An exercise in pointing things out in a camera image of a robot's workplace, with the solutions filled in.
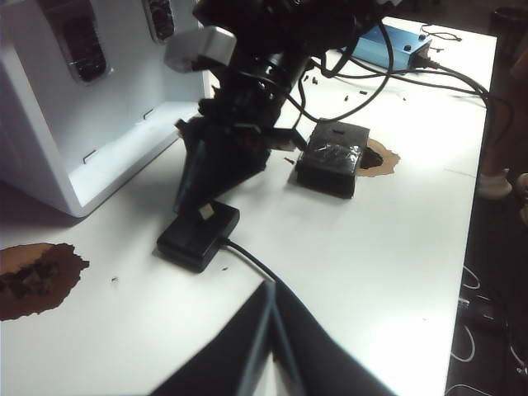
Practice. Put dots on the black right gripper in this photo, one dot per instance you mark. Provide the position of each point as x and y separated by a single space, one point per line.
247 107

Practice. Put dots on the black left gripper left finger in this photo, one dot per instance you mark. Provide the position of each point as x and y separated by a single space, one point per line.
231 350

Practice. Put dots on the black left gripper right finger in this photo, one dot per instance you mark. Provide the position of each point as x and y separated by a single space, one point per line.
321 354

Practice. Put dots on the silver USB flash drive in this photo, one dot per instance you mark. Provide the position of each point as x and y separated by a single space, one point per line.
206 211

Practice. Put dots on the black sponge block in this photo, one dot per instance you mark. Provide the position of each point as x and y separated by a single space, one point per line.
326 177

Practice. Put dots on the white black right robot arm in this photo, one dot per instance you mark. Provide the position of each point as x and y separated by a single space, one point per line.
313 24

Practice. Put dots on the black USB hub box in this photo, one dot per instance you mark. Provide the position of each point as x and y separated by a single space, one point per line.
194 243

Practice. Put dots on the blue soldering station box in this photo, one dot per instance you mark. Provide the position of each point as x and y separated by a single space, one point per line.
392 49

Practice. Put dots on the brown torn surface patch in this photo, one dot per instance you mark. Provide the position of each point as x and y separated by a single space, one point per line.
385 163
33 297

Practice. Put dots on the white AUX water dispenser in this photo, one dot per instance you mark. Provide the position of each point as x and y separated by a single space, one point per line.
41 144

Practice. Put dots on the person bare leg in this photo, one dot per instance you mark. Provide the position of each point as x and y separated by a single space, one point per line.
493 156

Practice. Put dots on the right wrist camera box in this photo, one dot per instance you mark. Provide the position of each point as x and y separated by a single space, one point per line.
202 47

